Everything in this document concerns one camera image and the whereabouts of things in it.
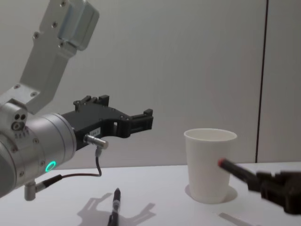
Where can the white paper cup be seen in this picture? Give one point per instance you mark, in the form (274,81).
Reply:
(209,164)

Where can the black pen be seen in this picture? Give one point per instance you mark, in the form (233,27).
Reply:
(115,202)

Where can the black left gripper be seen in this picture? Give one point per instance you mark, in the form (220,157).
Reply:
(94,120)

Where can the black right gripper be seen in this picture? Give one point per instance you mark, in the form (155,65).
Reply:
(292,190)

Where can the white table cloth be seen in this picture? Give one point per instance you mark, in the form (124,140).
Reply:
(152,188)

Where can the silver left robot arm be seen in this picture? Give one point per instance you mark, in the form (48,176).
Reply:
(42,131)

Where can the black marker with red end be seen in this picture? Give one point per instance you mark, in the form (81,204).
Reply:
(235,170)

